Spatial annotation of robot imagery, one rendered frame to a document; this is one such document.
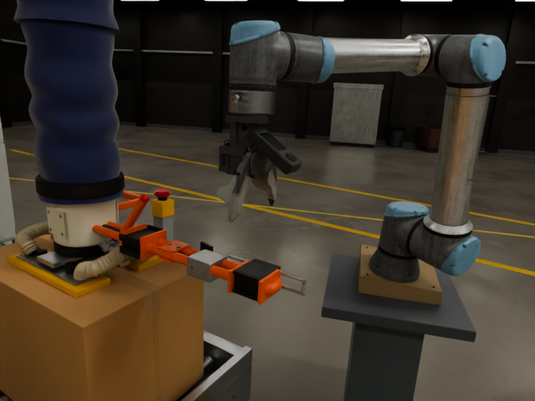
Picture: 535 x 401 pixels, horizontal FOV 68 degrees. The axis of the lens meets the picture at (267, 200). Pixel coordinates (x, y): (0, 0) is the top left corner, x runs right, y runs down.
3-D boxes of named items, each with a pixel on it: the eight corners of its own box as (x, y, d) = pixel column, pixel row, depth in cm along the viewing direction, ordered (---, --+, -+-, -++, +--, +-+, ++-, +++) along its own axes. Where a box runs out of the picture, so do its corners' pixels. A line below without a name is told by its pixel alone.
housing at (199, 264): (185, 275, 90) (185, 257, 89) (205, 265, 96) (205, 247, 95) (208, 284, 87) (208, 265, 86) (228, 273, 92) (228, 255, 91)
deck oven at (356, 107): (374, 144, 1259) (381, 85, 1211) (376, 148, 1158) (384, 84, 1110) (330, 141, 1288) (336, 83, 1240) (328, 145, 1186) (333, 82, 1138)
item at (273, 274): (227, 292, 83) (228, 270, 82) (247, 279, 89) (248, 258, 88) (260, 305, 79) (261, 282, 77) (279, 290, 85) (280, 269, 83)
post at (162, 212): (157, 395, 194) (150, 200, 167) (167, 387, 199) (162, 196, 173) (166, 402, 190) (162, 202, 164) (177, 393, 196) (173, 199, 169)
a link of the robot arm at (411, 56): (429, 34, 124) (240, 28, 91) (466, 35, 115) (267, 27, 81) (423, 73, 129) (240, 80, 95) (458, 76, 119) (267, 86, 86)
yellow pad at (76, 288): (7, 262, 115) (5, 247, 113) (41, 252, 123) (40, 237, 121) (76, 299, 97) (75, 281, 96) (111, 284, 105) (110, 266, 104)
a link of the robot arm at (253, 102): (284, 92, 77) (256, 91, 70) (283, 118, 79) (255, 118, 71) (247, 90, 82) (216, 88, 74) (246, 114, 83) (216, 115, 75)
